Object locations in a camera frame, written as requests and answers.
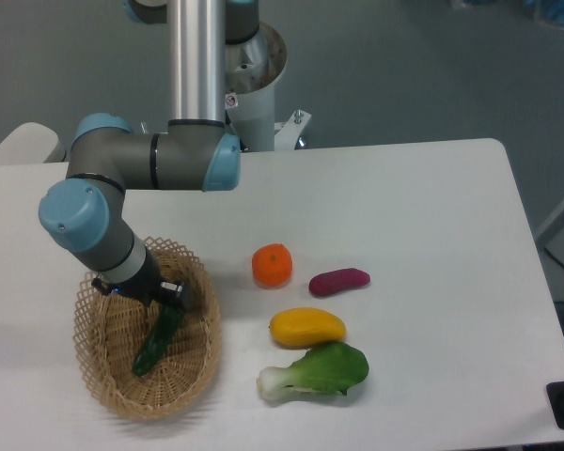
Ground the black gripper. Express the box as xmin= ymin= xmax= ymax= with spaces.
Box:
xmin=91 ymin=256 xmax=189 ymax=313

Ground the orange tangerine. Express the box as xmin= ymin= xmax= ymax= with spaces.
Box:
xmin=252 ymin=243 xmax=293 ymax=288

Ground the white chair back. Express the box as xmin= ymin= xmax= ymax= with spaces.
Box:
xmin=0 ymin=122 xmax=67 ymax=166

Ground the woven wicker basket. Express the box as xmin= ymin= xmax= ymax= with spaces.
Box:
xmin=73 ymin=238 xmax=222 ymax=420

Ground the green bok choy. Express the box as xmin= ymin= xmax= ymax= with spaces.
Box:
xmin=257 ymin=342 xmax=369 ymax=401

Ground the yellow mango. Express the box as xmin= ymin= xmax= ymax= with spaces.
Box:
xmin=269 ymin=307 xmax=347 ymax=348

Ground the dark green cucumber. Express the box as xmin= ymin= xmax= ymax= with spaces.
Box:
xmin=132 ymin=305 xmax=184 ymax=377

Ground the blue objects top right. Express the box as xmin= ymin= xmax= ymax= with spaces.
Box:
xmin=446 ymin=0 xmax=564 ymax=31

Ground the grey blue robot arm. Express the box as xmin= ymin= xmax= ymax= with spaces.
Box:
xmin=39 ymin=1 xmax=259 ymax=309

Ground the purple sweet potato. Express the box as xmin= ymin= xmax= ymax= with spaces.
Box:
xmin=308 ymin=268 xmax=370 ymax=298

